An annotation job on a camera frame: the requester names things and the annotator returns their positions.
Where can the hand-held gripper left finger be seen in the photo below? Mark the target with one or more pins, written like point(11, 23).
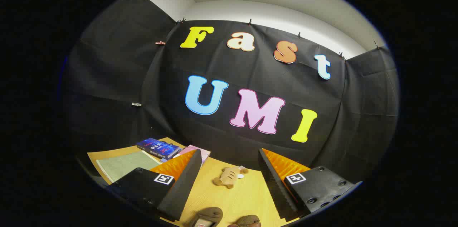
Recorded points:
point(186, 184)

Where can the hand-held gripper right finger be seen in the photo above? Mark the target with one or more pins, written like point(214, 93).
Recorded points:
point(273, 187)

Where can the brown fuzzy shoe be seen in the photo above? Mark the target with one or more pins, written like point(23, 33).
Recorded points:
point(211, 214)
point(250, 220)

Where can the beige fabric storage box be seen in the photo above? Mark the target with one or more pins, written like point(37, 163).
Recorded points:
point(125, 164)

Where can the pink cover book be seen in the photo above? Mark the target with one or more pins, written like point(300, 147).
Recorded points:
point(204, 154)

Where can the tan bread-shaped plush toy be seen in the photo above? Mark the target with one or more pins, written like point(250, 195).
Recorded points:
point(227, 177)

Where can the dark blue book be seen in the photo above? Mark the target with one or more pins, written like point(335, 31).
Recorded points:
point(157, 147)

